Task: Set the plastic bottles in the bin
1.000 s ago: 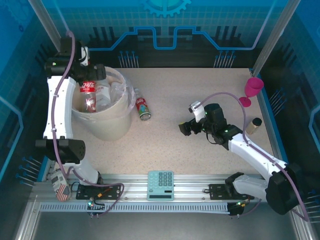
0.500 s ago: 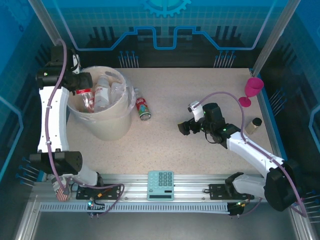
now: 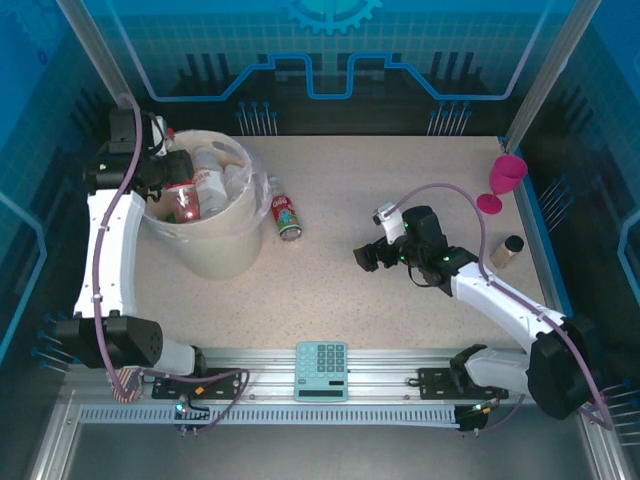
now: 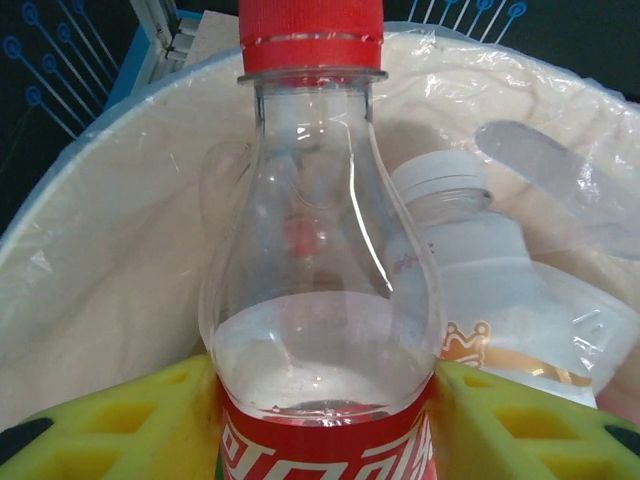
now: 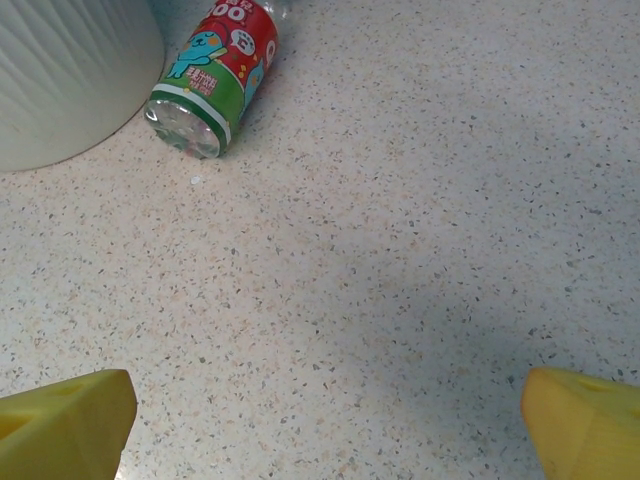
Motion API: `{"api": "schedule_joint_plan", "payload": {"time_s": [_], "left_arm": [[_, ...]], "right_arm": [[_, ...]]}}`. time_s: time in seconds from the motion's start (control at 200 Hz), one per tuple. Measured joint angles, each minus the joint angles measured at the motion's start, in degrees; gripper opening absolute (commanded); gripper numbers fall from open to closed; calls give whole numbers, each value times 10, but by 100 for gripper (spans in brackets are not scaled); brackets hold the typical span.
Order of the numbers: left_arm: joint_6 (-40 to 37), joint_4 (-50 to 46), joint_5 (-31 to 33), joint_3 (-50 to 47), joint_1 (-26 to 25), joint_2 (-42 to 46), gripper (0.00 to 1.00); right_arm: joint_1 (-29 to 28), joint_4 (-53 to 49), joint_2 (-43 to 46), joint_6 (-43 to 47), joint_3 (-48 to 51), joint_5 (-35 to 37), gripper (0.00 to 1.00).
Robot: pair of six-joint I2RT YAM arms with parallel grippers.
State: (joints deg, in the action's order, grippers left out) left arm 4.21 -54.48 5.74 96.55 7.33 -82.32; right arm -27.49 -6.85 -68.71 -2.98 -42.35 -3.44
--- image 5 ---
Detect red green cartoon label bottle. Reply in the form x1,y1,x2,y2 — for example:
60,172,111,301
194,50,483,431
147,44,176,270
143,0,289,160

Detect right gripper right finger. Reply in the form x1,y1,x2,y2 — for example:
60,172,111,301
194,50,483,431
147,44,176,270
520,366,640,480

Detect white ribbed plastic bin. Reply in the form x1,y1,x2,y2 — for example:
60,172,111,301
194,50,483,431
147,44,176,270
0,0,167,174

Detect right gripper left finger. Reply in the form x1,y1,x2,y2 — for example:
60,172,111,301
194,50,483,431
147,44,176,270
0,368,139,480

